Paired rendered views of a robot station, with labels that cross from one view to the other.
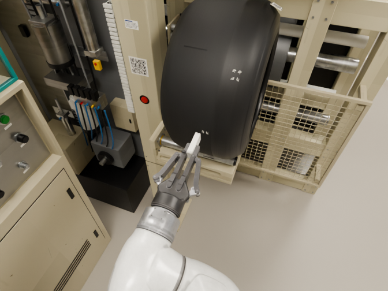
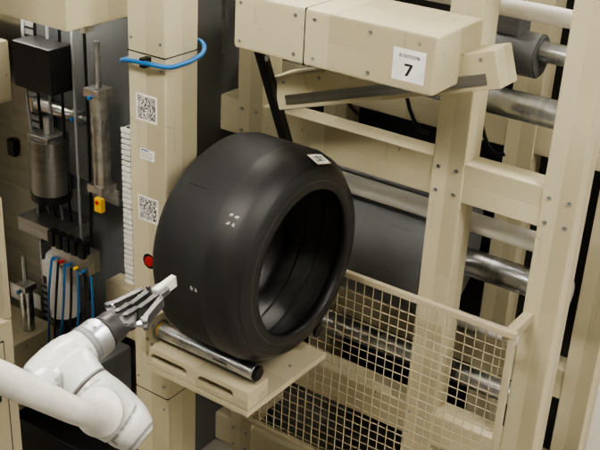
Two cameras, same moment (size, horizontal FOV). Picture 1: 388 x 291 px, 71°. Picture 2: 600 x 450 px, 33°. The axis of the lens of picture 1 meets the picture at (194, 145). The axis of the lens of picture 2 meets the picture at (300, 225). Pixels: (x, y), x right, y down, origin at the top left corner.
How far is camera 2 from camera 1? 1.75 m
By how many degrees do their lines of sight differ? 25
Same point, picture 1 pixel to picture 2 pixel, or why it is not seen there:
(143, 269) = (61, 353)
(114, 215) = not seen: outside the picture
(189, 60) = (189, 198)
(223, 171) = (235, 387)
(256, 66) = (259, 215)
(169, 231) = (98, 340)
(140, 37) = (154, 171)
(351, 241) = not seen: outside the picture
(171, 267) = (87, 363)
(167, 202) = (107, 318)
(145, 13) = (163, 144)
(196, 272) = (111, 379)
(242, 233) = not seen: outside the picture
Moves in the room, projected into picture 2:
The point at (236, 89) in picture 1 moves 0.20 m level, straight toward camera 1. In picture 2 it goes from (229, 235) to (186, 270)
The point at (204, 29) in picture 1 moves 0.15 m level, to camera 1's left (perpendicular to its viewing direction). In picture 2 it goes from (214, 168) to (157, 160)
